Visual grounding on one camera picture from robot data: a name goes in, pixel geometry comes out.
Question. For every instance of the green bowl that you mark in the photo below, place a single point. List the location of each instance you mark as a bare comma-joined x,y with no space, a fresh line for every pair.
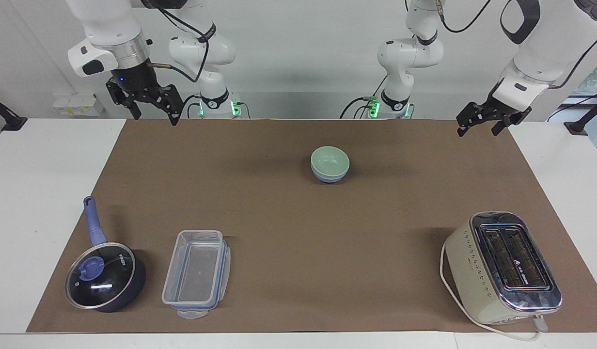
330,159

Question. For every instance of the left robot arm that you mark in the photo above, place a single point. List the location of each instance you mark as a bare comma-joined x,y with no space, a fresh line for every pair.
410,53

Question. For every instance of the cream toaster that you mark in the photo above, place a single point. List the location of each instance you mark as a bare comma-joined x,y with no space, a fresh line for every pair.
478,271

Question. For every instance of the glass pot lid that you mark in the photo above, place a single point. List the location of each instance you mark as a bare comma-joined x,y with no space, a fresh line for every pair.
101,278

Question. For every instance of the blue bowl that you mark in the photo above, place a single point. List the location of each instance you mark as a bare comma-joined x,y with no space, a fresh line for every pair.
330,179

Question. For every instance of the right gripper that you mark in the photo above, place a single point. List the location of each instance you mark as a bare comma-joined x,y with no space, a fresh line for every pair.
133,80

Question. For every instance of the black stand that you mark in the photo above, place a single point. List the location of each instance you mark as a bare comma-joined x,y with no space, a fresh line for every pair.
582,123
5,118

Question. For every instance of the blue saucepan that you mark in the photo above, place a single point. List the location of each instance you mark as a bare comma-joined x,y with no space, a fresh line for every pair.
96,228

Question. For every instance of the clear plastic container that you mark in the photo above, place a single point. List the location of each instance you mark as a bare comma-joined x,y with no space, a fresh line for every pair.
227,264
194,271

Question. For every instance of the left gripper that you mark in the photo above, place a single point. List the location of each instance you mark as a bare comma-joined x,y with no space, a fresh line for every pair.
497,107

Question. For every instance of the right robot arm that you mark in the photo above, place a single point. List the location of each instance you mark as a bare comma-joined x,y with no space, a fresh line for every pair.
109,24

